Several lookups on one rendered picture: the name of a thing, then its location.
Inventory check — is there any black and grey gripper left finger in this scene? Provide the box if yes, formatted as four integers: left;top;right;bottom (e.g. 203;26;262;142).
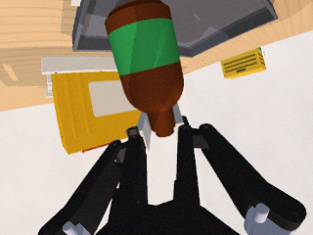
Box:
37;112;152;235

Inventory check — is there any grey square tray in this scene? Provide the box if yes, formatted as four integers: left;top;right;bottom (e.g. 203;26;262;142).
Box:
71;0;278;58

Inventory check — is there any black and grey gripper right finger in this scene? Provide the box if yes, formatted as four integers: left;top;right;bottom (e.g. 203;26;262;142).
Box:
168;102;307;235

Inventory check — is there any brown bottle with green label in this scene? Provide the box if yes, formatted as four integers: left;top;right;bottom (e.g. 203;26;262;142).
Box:
105;0;184;138

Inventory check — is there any yellow box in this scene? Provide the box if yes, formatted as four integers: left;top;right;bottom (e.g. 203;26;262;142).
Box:
52;71;141;155

